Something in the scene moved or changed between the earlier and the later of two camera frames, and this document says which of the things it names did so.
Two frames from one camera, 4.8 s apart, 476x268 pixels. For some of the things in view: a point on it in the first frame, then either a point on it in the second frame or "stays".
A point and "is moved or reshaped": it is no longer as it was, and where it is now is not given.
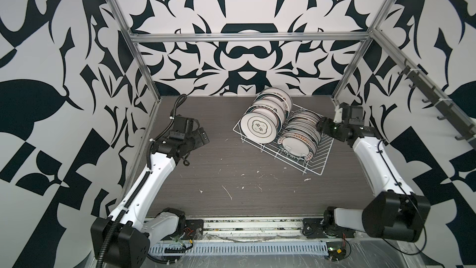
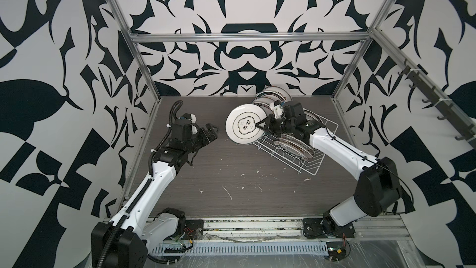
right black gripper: [326, 126] to [269, 121]
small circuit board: [336, 250] stays
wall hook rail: [455, 118] stays
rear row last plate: [276, 94] stays
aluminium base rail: [246, 231] stays
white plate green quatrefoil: [258, 128] is moved or reshaped
